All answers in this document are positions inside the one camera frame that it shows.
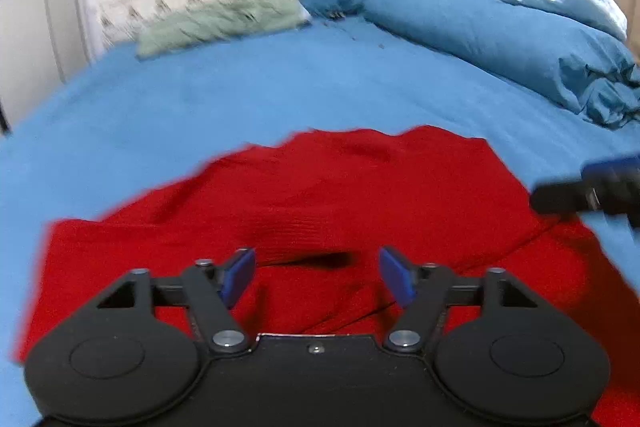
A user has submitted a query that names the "dark blue duvet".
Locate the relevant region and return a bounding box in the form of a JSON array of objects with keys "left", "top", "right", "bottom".
[{"left": 362, "top": 0, "right": 640, "bottom": 130}]

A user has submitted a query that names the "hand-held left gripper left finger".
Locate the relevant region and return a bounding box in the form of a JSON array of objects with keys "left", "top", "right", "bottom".
[{"left": 97, "top": 248, "right": 257, "bottom": 355}]

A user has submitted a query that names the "blue bed sheet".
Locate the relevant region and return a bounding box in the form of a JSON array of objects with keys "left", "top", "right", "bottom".
[{"left": 0, "top": 14, "right": 640, "bottom": 427}]

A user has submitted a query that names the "red knit sweater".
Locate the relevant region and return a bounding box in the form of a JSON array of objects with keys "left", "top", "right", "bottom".
[{"left": 11, "top": 125, "right": 640, "bottom": 427}]

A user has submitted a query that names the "white wardrobe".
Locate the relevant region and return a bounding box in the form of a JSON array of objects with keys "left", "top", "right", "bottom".
[{"left": 0, "top": 0, "right": 96, "bottom": 130}]

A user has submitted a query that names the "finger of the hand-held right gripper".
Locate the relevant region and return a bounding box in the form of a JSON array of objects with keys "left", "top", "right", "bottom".
[{"left": 530, "top": 179, "right": 588, "bottom": 216}]

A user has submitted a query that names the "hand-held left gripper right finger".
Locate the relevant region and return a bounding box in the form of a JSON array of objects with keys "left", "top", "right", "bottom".
[{"left": 378, "top": 246, "right": 538, "bottom": 355}]

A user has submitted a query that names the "green pillow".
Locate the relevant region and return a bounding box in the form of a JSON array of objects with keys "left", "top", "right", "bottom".
[{"left": 136, "top": 0, "right": 312, "bottom": 58}]

